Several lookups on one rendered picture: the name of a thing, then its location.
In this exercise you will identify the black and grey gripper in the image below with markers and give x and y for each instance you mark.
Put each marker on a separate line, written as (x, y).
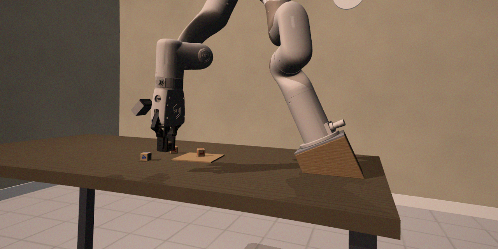
(168, 109)

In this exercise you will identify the tan flat mat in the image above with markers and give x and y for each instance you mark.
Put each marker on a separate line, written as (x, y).
(192, 157)

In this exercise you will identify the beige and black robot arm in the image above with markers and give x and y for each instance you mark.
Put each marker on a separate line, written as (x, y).
(288, 28)

